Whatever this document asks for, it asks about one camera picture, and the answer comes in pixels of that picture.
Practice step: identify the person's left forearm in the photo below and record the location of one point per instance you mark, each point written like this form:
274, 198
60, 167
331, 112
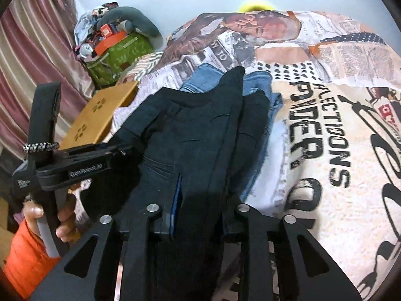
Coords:
25, 260

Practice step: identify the orange box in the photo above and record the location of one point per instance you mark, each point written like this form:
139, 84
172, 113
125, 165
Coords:
111, 37

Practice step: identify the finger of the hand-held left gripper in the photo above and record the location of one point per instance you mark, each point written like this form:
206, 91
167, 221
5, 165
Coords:
106, 150

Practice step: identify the person's left hand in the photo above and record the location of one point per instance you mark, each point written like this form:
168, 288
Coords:
67, 222

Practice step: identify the yellow pillow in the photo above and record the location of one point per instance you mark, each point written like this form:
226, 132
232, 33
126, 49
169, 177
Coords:
255, 5

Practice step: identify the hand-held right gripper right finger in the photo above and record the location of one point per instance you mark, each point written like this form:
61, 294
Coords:
231, 222

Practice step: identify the grey plush pillow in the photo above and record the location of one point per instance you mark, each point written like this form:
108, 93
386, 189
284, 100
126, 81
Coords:
137, 18

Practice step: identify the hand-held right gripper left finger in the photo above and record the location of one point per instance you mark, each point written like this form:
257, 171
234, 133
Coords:
176, 200

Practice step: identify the pile of assorted clutter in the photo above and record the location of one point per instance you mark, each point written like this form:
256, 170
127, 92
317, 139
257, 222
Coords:
87, 28

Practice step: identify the brown cardboard box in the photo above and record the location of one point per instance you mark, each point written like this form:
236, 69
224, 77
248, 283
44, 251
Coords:
100, 109

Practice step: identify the green bag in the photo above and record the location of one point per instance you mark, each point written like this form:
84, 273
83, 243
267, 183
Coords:
122, 56

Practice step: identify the black pants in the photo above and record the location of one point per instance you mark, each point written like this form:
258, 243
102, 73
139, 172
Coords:
200, 138

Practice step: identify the striped pink curtain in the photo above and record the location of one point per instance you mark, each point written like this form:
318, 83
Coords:
34, 44

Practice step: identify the folded blue jeans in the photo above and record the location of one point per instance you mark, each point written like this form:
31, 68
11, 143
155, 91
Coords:
260, 81

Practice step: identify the printed blanket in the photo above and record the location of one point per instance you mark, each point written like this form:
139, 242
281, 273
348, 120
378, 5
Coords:
338, 131

